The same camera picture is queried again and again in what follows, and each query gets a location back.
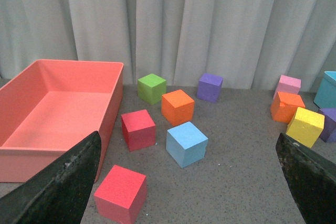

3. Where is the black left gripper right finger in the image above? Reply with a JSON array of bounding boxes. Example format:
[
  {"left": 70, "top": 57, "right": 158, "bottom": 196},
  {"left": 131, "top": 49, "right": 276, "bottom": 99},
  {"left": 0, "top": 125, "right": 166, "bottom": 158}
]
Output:
[{"left": 276, "top": 133, "right": 335, "bottom": 223}]

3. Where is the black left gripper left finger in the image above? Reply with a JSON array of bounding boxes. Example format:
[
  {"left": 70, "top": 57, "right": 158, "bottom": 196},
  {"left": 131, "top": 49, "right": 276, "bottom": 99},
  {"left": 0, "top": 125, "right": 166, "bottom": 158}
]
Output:
[{"left": 1, "top": 131, "right": 101, "bottom": 223}]

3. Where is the light blue foam block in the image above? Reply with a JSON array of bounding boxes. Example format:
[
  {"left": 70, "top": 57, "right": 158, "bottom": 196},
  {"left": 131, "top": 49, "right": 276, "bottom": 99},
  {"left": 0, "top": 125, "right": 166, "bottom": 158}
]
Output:
[{"left": 166, "top": 122, "right": 208, "bottom": 168}]

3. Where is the purple foam block right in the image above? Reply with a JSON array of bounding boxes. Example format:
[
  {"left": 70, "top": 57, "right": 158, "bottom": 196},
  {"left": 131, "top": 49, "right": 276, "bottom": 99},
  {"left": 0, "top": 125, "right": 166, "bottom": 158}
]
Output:
[{"left": 318, "top": 108, "right": 335, "bottom": 143}]

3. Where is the purple foam block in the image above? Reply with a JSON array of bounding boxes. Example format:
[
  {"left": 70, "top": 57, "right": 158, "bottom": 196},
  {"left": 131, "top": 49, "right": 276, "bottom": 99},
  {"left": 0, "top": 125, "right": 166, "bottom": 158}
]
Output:
[
  {"left": 318, "top": 108, "right": 335, "bottom": 143},
  {"left": 196, "top": 73, "right": 224, "bottom": 103}
]

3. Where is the yellow foam block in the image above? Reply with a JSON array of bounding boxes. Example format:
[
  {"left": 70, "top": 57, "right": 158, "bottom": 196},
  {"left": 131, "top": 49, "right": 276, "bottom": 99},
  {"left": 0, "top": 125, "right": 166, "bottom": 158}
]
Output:
[{"left": 286, "top": 107, "right": 325, "bottom": 148}]

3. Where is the red foam block front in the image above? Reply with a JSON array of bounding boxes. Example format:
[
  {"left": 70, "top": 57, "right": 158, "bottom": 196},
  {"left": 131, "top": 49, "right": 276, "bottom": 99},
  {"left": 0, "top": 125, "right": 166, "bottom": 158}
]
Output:
[{"left": 94, "top": 165, "right": 147, "bottom": 223}]

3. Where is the orange foam block right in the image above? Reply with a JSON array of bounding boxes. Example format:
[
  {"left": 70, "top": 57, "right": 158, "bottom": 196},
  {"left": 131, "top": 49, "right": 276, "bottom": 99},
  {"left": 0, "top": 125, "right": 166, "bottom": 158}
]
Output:
[{"left": 270, "top": 91, "right": 306, "bottom": 123}]

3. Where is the orange foam block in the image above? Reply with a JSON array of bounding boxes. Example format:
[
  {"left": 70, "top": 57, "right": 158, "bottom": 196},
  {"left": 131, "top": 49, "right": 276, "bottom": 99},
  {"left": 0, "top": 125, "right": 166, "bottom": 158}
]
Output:
[
  {"left": 161, "top": 89, "right": 195, "bottom": 126},
  {"left": 270, "top": 91, "right": 306, "bottom": 123}
]

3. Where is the light blue plastic bin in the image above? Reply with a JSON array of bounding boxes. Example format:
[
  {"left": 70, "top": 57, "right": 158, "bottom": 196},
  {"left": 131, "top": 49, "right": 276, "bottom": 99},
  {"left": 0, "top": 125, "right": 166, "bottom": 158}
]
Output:
[{"left": 314, "top": 71, "right": 336, "bottom": 108}]

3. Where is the pink plastic bin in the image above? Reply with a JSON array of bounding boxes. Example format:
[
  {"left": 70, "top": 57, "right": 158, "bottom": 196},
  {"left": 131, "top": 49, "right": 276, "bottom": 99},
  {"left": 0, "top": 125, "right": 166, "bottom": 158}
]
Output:
[{"left": 1, "top": 59, "right": 123, "bottom": 183}]

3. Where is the pink foam block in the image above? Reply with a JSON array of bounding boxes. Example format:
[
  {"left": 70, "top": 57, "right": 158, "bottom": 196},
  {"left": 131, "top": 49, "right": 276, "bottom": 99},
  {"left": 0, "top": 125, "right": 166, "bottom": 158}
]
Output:
[{"left": 273, "top": 75, "right": 301, "bottom": 99}]

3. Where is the dark red foam block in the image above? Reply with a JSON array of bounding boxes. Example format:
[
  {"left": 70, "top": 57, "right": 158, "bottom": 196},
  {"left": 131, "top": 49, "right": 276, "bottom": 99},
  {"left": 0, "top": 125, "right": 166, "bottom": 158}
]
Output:
[{"left": 121, "top": 110, "right": 156, "bottom": 152}]

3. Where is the purple foam block rear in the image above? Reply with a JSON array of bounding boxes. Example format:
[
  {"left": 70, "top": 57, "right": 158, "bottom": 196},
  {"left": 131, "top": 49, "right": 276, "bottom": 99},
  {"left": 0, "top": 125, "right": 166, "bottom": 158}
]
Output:
[{"left": 196, "top": 73, "right": 224, "bottom": 103}]

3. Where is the green foam block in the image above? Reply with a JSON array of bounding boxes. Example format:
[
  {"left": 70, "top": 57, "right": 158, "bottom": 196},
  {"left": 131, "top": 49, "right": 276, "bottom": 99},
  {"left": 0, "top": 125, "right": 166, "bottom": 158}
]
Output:
[{"left": 137, "top": 73, "right": 166, "bottom": 105}]

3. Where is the orange foam block left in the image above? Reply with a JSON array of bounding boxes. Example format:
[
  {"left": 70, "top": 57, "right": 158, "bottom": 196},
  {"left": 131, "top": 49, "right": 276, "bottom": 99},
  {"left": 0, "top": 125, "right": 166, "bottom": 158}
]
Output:
[{"left": 161, "top": 89, "right": 195, "bottom": 126}]

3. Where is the grey curtain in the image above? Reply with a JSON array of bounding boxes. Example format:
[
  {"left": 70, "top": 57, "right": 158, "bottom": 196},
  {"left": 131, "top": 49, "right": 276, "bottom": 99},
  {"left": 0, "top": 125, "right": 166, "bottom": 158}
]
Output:
[{"left": 1, "top": 0, "right": 335, "bottom": 91}]

